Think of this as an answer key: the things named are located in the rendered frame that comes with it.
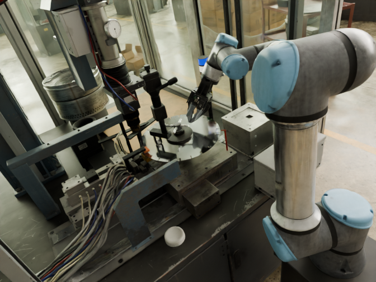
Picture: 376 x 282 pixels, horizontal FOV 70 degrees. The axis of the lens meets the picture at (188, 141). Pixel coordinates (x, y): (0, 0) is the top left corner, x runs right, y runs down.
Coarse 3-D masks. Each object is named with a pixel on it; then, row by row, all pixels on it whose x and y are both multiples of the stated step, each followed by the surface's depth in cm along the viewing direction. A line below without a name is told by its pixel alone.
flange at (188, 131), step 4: (172, 128) 112; (184, 128) 110; (188, 128) 110; (176, 132) 106; (180, 132) 106; (184, 132) 107; (188, 132) 107; (192, 132) 108; (172, 136) 107; (176, 136) 106; (180, 136) 106; (184, 136) 106; (188, 136) 105; (168, 140) 106; (172, 140) 105; (176, 140) 104; (180, 140) 104; (184, 140) 104
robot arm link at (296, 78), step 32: (256, 64) 50; (288, 64) 43; (320, 64) 44; (352, 64) 44; (256, 96) 52; (288, 96) 45; (320, 96) 46; (288, 128) 51; (288, 160) 54; (288, 192) 59; (288, 224) 62; (320, 224) 64; (288, 256) 64
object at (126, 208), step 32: (96, 32) 74; (128, 96) 85; (192, 160) 110; (224, 160) 107; (128, 192) 81; (160, 192) 112; (192, 192) 100; (64, 224) 106; (128, 224) 86; (160, 224) 98; (96, 256) 92; (128, 256) 90
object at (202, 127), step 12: (168, 120) 120; (204, 120) 114; (204, 132) 107; (216, 132) 106; (144, 144) 107; (156, 144) 106; (168, 144) 105; (180, 144) 103; (192, 144) 102; (204, 144) 101; (156, 156) 100; (168, 156) 99; (180, 156) 97; (192, 156) 96
